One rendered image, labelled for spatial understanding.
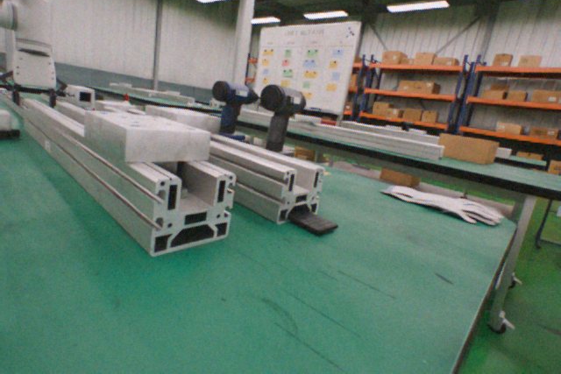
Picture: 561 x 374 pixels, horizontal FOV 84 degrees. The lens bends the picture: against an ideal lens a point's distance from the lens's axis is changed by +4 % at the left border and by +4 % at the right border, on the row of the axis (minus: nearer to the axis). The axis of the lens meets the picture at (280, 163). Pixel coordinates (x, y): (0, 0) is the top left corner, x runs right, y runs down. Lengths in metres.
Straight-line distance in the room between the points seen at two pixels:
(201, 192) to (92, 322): 0.18
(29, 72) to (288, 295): 1.10
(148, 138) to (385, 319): 0.31
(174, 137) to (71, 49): 12.15
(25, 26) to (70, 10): 11.40
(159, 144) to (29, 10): 0.90
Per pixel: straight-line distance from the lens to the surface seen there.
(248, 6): 9.47
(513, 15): 11.36
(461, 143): 2.35
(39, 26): 1.25
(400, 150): 1.97
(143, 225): 0.37
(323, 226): 0.47
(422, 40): 11.78
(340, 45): 3.76
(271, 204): 0.47
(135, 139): 0.39
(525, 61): 10.15
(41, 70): 1.26
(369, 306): 0.34
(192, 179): 0.41
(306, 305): 0.31
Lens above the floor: 0.96
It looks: 11 degrees down
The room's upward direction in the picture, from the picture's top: 9 degrees clockwise
